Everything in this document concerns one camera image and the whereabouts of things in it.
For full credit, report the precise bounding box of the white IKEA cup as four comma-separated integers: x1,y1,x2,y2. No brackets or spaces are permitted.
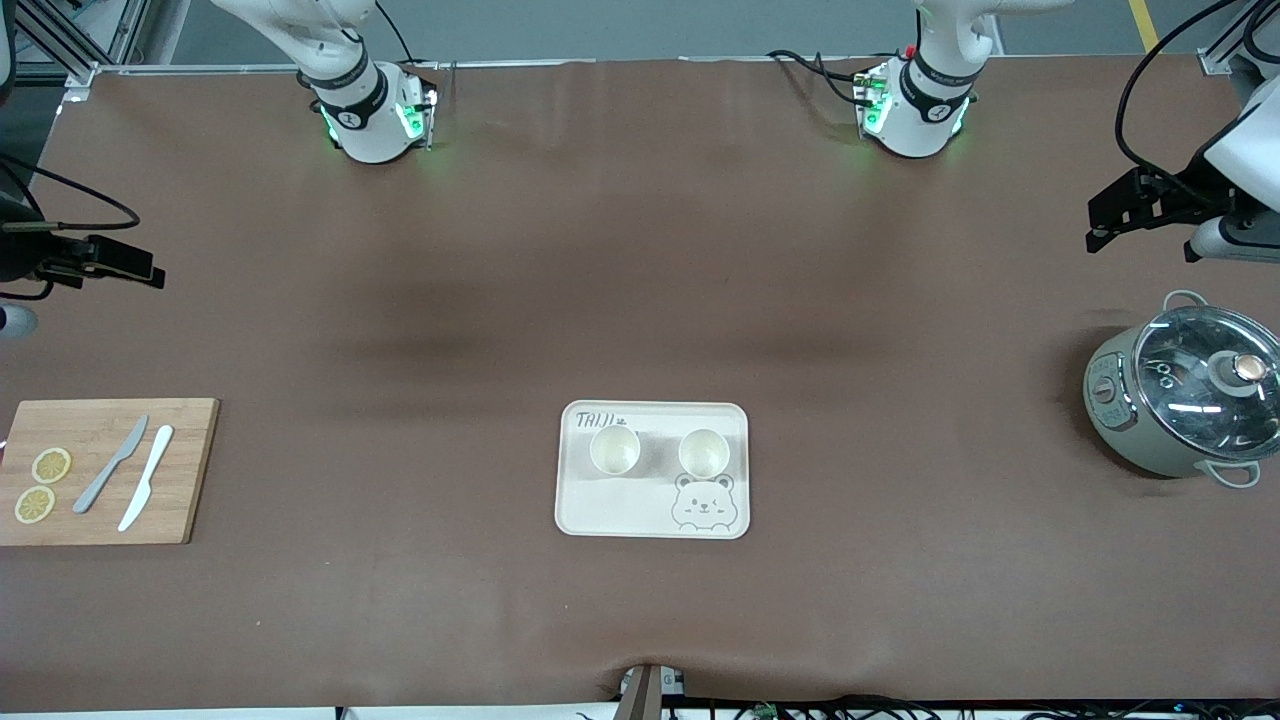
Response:
678,428,730,478
589,425,642,477

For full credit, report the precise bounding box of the glass pot lid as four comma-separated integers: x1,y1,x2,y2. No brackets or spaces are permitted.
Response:
1133,305,1280,463

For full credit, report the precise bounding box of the grey plastic knife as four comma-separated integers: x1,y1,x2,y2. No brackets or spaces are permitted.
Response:
73,415,149,515

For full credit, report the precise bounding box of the grey-green electric pot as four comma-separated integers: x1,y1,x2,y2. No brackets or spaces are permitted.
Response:
1083,290,1280,489

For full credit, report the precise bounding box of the white plastic knife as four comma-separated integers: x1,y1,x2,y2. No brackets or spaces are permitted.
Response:
118,425,175,532

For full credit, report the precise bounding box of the bamboo cutting board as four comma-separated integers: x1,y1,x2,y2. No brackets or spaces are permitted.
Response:
0,398,220,546

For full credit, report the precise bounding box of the cream bear print tray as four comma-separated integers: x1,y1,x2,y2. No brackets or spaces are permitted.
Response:
555,400,750,540

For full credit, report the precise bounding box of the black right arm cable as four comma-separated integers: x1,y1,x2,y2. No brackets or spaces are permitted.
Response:
0,155,142,233

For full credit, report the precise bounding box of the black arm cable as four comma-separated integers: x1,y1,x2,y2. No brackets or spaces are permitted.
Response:
1114,0,1246,186
0,155,142,233

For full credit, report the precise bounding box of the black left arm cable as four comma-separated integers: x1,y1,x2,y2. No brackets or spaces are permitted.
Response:
1114,0,1246,186

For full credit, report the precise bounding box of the aluminium frame profile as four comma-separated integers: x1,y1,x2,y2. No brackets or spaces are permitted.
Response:
0,0,151,93
1198,0,1280,77

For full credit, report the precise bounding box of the black left base cable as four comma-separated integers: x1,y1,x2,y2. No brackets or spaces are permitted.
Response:
767,48,873,107

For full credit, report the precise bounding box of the black base cable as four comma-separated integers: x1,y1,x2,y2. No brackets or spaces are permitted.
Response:
767,48,873,107
374,0,417,64

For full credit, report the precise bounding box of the black right base cable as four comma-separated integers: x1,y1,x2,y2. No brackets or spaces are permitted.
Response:
374,0,417,64

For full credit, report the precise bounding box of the metal table edge bracket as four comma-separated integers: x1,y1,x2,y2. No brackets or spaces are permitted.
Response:
615,662,688,720

